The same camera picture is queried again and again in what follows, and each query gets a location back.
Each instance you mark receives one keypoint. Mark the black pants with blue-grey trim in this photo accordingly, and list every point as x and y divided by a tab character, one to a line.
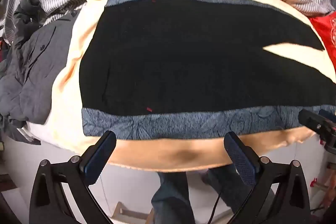
183	56

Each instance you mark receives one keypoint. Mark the peach blanket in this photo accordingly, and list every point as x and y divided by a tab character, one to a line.
170	153

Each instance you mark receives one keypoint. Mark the wooden stand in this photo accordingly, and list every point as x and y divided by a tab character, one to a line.
321	187

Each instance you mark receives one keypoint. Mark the grey button jacket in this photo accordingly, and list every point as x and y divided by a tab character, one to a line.
29	77

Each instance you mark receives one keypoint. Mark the black puffer garment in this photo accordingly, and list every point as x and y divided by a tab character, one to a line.
26	11

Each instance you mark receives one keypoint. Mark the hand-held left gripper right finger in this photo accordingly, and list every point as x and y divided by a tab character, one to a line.
241	158

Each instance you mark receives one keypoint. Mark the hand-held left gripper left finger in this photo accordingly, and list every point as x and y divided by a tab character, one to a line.
101	155

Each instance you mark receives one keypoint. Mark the person's left leg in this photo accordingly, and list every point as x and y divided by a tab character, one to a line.
170	195

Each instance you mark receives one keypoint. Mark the wooden stool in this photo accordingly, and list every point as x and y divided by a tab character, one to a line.
126	213

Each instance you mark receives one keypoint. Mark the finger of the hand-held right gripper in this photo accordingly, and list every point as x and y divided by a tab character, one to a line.
311	120
326	115

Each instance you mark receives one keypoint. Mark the red embroidered cushion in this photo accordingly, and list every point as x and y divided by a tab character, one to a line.
324	29

